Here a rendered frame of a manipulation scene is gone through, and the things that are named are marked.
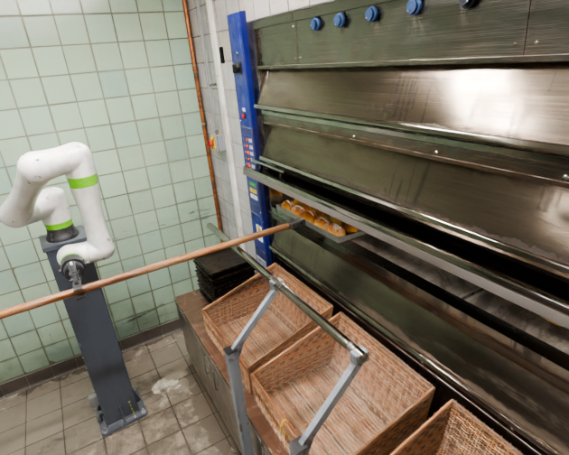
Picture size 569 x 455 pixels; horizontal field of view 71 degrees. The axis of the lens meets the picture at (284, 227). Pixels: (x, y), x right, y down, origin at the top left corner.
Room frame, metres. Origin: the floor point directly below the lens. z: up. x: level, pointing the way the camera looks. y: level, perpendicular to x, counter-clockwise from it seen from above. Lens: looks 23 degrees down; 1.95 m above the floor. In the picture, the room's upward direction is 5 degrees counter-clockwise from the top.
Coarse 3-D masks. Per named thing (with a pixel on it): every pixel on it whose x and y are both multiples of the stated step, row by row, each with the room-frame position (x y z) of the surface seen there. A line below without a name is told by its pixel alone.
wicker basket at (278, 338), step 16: (272, 272) 2.03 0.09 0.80; (240, 288) 1.93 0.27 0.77; (256, 288) 1.98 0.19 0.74; (304, 288) 1.77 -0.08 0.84; (240, 304) 1.92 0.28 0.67; (256, 304) 1.97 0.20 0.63; (272, 304) 1.98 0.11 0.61; (288, 304) 1.85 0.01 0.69; (320, 304) 1.64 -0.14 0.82; (208, 320) 1.75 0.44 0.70; (224, 320) 1.87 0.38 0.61; (240, 320) 1.89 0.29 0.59; (272, 320) 1.86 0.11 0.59; (304, 320) 1.71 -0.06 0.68; (224, 336) 1.58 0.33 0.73; (256, 336) 1.73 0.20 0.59; (272, 336) 1.72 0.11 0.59; (288, 336) 1.72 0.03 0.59; (304, 336) 1.68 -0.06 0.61; (256, 352) 1.61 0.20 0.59; (272, 352) 1.40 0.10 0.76; (240, 368) 1.42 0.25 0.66; (256, 368) 1.37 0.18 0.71
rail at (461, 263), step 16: (304, 192) 1.52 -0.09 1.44; (336, 208) 1.33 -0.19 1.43; (368, 224) 1.18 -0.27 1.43; (416, 240) 1.01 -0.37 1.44; (448, 256) 0.91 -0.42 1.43; (480, 272) 0.83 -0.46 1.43; (512, 288) 0.76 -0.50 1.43; (528, 288) 0.74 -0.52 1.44; (544, 304) 0.69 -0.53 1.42; (560, 304) 0.67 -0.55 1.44
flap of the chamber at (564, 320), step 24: (288, 192) 1.62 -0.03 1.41; (312, 192) 1.61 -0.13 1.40; (336, 192) 1.64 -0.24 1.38; (336, 216) 1.32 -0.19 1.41; (384, 216) 1.32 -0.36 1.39; (384, 240) 1.11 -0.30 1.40; (432, 240) 1.08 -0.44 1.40; (456, 240) 1.09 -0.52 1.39; (432, 264) 0.95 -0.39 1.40; (480, 264) 0.91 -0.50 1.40; (504, 264) 0.92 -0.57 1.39; (504, 288) 0.77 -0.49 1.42; (552, 288) 0.79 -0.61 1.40; (552, 312) 0.68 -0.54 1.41
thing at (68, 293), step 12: (276, 228) 1.72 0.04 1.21; (288, 228) 1.75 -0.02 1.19; (240, 240) 1.63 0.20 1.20; (192, 252) 1.53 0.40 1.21; (204, 252) 1.55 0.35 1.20; (156, 264) 1.46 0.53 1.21; (168, 264) 1.47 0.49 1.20; (120, 276) 1.38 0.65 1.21; (132, 276) 1.40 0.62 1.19; (72, 288) 1.32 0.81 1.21; (84, 288) 1.32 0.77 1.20; (96, 288) 1.34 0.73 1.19; (36, 300) 1.25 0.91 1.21; (48, 300) 1.26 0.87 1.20; (60, 300) 1.28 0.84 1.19; (0, 312) 1.20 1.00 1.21; (12, 312) 1.21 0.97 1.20
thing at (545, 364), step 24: (288, 216) 1.94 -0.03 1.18; (384, 264) 1.35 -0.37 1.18; (408, 288) 1.21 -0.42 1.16; (432, 288) 1.16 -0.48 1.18; (456, 312) 1.03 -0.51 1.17; (480, 312) 1.00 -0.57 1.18; (504, 336) 0.89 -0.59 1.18; (528, 336) 0.88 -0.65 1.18; (528, 360) 0.83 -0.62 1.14; (552, 360) 0.78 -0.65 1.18
